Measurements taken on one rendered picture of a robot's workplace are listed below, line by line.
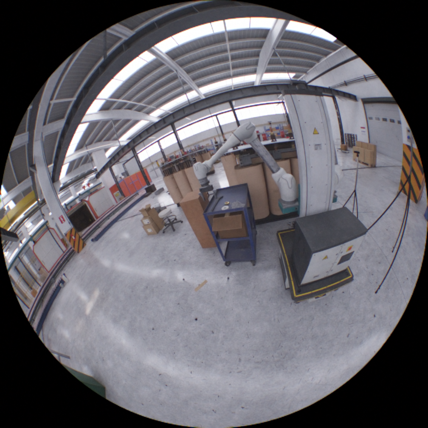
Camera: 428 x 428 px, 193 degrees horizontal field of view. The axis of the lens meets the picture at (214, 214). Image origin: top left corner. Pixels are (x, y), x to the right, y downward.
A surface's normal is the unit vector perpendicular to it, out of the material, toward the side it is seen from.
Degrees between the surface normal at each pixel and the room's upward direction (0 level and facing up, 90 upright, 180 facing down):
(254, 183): 90
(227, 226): 26
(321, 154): 90
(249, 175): 90
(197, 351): 0
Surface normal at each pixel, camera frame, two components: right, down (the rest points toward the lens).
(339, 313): -0.31, -0.82
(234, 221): -0.39, -0.50
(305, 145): -0.16, 0.54
